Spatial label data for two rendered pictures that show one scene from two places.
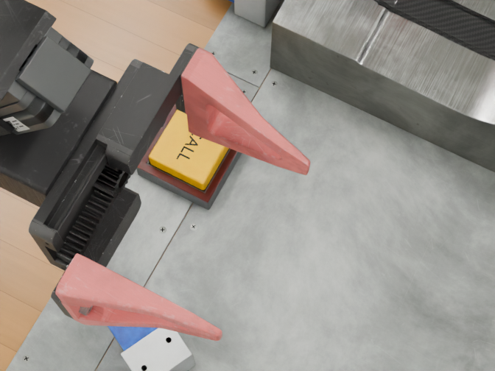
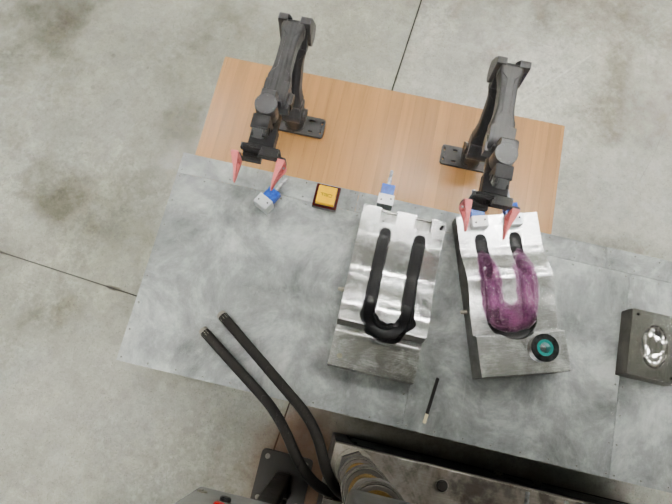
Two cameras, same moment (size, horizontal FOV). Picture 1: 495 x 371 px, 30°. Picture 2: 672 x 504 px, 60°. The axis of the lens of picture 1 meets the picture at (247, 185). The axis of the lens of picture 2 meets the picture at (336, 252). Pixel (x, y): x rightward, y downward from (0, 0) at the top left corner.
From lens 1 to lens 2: 1.13 m
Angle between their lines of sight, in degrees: 21
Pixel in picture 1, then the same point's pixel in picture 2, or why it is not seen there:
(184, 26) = (369, 185)
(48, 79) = (256, 132)
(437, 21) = (379, 251)
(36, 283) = not seen: hidden behind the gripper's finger
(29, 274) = not seen: hidden behind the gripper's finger
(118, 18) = (366, 165)
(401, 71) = (359, 243)
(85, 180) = (253, 148)
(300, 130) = (344, 226)
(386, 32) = (370, 236)
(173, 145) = (324, 190)
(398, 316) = (293, 265)
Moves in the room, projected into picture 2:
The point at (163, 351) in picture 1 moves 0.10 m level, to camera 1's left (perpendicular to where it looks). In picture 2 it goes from (264, 202) to (257, 173)
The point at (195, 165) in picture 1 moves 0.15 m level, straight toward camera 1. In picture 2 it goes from (320, 197) to (276, 214)
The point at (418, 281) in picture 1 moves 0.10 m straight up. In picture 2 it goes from (305, 269) to (304, 262)
